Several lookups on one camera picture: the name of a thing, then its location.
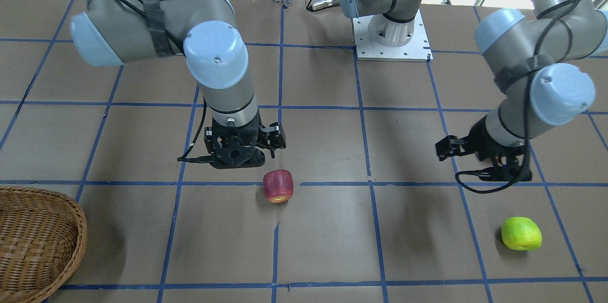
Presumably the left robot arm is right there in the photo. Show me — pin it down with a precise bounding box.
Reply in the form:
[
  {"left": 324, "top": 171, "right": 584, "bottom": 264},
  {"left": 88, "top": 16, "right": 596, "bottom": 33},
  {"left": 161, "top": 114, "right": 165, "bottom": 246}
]
[{"left": 340, "top": 0, "right": 607, "bottom": 185}]

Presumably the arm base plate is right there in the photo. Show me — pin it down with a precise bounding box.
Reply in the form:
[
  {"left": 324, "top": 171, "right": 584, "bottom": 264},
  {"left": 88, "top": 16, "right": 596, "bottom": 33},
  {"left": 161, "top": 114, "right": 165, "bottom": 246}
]
[{"left": 351, "top": 10, "right": 434, "bottom": 62}]

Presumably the wicker basket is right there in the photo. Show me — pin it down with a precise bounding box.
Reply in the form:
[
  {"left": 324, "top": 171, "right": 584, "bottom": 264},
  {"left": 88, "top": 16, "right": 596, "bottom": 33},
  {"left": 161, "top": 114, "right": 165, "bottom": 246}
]
[{"left": 0, "top": 186, "right": 88, "bottom": 303}]

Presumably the green apple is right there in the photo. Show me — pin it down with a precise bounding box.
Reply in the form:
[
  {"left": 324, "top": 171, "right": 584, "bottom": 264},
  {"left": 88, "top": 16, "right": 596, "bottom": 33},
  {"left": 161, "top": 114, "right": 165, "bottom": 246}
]
[{"left": 500, "top": 217, "right": 542, "bottom": 251}]

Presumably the silver metal connector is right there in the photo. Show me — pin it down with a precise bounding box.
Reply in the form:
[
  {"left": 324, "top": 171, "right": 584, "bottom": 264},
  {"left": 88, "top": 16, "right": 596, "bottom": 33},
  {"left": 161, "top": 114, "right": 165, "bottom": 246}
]
[{"left": 306, "top": 0, "right": 340, "bottom": 12}]

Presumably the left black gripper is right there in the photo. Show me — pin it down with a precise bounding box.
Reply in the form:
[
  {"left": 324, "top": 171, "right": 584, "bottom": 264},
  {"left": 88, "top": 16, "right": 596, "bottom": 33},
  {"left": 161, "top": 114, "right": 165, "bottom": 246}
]
[{"left": 435, "top": 117, "right": 532, "bottom": 182}]

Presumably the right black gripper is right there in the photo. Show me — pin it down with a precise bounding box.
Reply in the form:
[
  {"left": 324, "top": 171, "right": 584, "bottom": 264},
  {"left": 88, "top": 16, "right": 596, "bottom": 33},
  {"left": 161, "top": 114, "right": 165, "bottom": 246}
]
[{"left": 204, "top": 113, "right": 286, "bottom": 169}]

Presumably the red apple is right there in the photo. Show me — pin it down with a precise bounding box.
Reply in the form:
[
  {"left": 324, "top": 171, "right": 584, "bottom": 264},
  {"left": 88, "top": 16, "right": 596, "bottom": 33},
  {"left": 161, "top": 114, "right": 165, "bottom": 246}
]
[{"left": 263, "top": 169, "right": 294, "bottom": 204}]

